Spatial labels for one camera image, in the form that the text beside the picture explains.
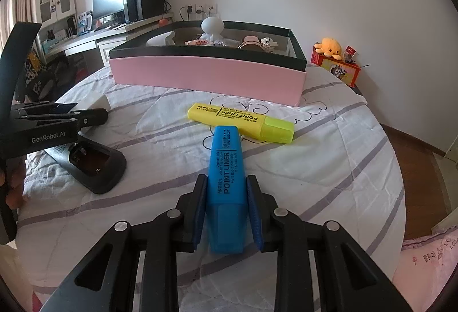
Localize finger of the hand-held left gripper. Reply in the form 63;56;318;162
12;101;78;117
19;108;109;129

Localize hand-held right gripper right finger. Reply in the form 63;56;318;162
245;174;415;312

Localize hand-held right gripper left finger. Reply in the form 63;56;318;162
39;174;209;312

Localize blue highlighter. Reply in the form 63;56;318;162
205;125;248;255

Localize pink storage box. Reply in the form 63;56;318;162
108;20;308;107

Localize person's left hand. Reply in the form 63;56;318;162
0;159;26;210

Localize dark flat card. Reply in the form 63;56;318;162
42;147;72;170

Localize chair with patterned clothes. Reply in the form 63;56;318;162
17;47;74;103

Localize black charging dock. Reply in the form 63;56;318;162
57;141;128;196

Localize white striped printed blanket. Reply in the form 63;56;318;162
17;61;407;312

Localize white desk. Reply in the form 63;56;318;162
39;13;173;67

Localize blue white packages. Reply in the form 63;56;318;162
76;11;94;37

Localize yellow highlighter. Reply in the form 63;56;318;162
187;102;295;145

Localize white doll figure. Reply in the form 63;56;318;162
200;16;226;43

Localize red printed box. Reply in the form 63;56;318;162
310;45;363;88

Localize pink quilt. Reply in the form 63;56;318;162
400;225;458;312

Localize yellow octopus plush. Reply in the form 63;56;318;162
314;37;343;60

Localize small red figurine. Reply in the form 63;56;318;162
343;45;359;63

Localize white wall sockets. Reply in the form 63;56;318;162
180;2;219;22

